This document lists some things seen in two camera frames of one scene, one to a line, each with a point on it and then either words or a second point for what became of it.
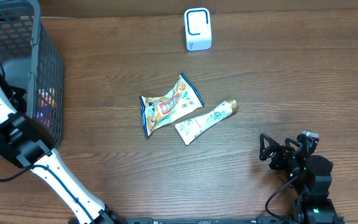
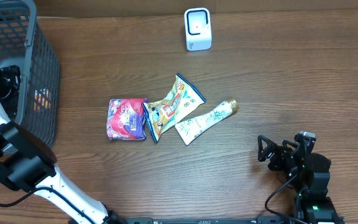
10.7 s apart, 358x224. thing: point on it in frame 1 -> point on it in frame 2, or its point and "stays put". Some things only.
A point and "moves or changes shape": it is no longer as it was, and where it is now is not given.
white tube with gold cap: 189,129 stays put
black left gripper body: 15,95 -> 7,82
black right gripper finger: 272,147 stays put
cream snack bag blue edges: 156,111 moves or changes shape
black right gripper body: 283,162 stays put
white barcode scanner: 197,28 stays put
